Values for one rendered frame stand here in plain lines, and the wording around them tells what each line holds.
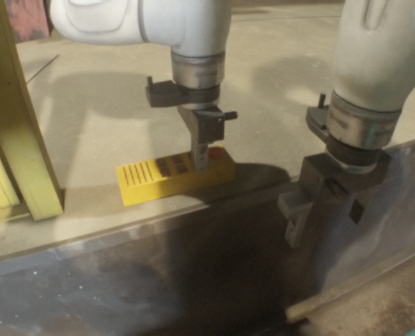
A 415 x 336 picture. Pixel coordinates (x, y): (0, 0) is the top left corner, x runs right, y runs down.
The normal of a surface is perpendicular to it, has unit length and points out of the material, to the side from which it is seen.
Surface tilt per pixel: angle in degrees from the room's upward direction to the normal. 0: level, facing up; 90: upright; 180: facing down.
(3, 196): 90
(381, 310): 0
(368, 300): 0
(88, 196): 0
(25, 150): 90
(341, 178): 90
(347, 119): 90
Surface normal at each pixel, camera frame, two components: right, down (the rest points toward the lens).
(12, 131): 0.38, 0.58
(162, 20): -0.19, 0.65
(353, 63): -0.85, 0.35
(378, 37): -0.57, 0.43
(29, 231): 0.00, -0.78
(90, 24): -0.15, 0.88
